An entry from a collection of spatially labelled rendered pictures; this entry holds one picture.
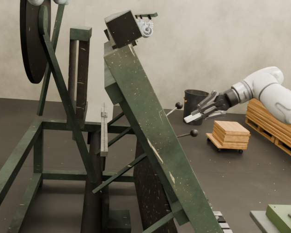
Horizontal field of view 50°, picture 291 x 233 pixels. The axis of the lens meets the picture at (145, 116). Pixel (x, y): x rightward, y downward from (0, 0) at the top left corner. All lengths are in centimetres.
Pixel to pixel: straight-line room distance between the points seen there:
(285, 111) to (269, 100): 8
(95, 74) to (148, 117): 441
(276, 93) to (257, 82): 11
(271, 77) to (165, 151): 53
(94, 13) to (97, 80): 112
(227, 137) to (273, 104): 388
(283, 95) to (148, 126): 52
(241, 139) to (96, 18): 311
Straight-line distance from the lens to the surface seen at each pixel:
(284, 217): 224
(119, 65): 111
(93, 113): 572
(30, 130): 319
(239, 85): 136
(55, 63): 213
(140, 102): 115
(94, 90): 561
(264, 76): 137
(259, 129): 674
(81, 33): 261
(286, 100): 127
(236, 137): 519
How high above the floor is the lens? 192
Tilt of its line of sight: 17 degrees down
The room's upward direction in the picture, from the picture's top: 7 degrees clockwise
